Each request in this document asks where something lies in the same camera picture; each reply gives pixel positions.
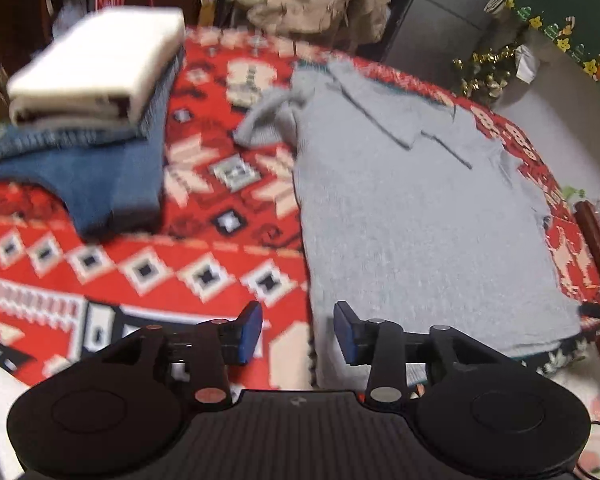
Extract green printed wall cloth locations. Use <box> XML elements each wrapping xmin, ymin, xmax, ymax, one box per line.
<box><xmin>485</xmin><ymin>0</ymin><xmax>600</xmax><ymax>107</ymax></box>

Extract white hanging tag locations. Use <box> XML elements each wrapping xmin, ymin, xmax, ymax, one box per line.
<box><xmin>515</xmin><ymin>45</ymin><xmax>542</xmax><ymax>84</ymax></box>

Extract brown wooden post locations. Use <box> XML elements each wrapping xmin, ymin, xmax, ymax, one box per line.
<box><xmin>575</xmin><ymin>200</ymin><xmax>600</xmax><ymax>307</ymax></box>

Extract red patterned blanket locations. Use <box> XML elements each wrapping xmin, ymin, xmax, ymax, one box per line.
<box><xmin>0</xmin><ymin>25</ymin><xmax>600</xmax><ymax>391</ymax></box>

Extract grey shirt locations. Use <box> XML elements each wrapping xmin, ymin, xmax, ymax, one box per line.
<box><xmin>233</xmin><ymin>57</ymin><xmax>583</xmax><ymax>391</ymax></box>

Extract small Christmas tree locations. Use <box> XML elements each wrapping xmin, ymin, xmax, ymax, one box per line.
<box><xmin>452</xmin><ymin>44</ymin><xmax>523</xmax><ymax>107</ymax></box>

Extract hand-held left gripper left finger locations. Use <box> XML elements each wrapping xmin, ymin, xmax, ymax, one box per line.
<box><xmin>100</xmin><ymin>301</ymin><xmax>264</xmax><ymax>411</ymax></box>

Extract blue denim jeans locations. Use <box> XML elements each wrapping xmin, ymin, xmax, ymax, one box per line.
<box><xmin>0</xmin><ymin>122</ymin><xmax>148</xmax><ymax>158</ymax></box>

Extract grey refrigerator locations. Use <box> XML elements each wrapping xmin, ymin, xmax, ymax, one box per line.
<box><xmin>382</xmin><ymin>0</ymin><xmax>526</xmax><ymax>96</ymax></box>

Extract white folded garment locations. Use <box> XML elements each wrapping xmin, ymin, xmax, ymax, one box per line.
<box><xmin>7</xmin><ymin>7</ymin><xmax>186</xmax><ymax>125</ymax></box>

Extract stack of folded dark clothes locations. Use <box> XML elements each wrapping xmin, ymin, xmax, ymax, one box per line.
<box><xmin>0</xmin><ymin>52</ymin><xmax>186</xmax><ymax>237</ymax></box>

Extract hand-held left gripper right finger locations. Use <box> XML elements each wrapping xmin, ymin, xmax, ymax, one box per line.
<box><xmin>333</xmin><ymin>301</ymin><xmax>501</xmax><ymax>407</ymax></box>

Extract beige jacket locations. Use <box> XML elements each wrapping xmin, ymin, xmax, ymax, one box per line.
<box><xmin>247</xmin><ymin>0</ymin><xmax>393</xmax><ymax>57</ymax></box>

